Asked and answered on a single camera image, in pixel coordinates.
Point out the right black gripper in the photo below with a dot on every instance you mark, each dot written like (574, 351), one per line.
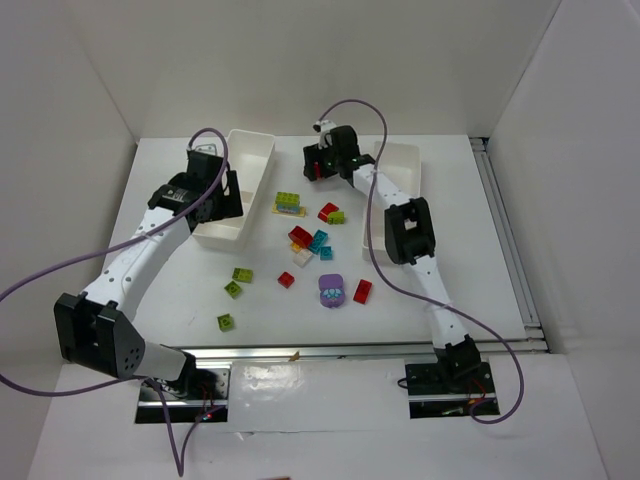
(311, 163)

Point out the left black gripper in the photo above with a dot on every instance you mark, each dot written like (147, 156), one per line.
(233, 195)

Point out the small green lego brick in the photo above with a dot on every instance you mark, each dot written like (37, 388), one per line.
(336, 218)

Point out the green 2x4 lego brick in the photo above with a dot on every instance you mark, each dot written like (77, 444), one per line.
(287, 199)

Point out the green 2x3 lego brick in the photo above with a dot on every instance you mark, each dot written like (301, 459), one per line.
(242, 275)

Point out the green sloped lego brick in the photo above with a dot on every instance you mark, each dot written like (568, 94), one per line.
(233, 289)

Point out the red 2x4 lego brick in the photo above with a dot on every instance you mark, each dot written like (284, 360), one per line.
(362, 291)

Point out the red 2x2 lego brick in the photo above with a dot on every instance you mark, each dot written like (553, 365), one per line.
(286, 279)

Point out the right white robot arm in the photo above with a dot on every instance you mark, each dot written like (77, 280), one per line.
(409, 239)

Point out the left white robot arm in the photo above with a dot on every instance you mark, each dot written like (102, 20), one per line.
(95, 327)

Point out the left white divided bin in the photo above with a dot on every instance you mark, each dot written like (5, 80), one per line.
(250, 156)

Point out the white divided bin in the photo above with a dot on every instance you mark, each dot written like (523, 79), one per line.
(250, 156)
(399, 180)

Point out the right white divided bin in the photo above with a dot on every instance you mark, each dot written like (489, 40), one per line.
(399, 180)

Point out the teal 2x4 lego brick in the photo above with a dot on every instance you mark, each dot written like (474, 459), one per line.
(319, 239)

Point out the teal 2x2 lego brick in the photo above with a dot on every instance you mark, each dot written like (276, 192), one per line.
(326, 253)

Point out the white lego brick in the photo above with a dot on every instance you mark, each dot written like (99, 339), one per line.
(302, 258)

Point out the purple flower lego box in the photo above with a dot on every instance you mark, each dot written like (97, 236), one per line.
(331, 290)

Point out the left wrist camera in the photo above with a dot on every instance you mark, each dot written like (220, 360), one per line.
(210, 149)

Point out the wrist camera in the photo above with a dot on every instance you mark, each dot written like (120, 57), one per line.
(210, 149)
(323, 125)

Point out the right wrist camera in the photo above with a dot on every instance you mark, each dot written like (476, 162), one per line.
(323, 125)

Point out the aluminium rail front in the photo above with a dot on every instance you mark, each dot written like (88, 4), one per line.
(353, 351)

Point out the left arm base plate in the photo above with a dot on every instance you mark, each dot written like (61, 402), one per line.
(208, 400)

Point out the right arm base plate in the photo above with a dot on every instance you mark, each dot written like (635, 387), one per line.
(430, 395)

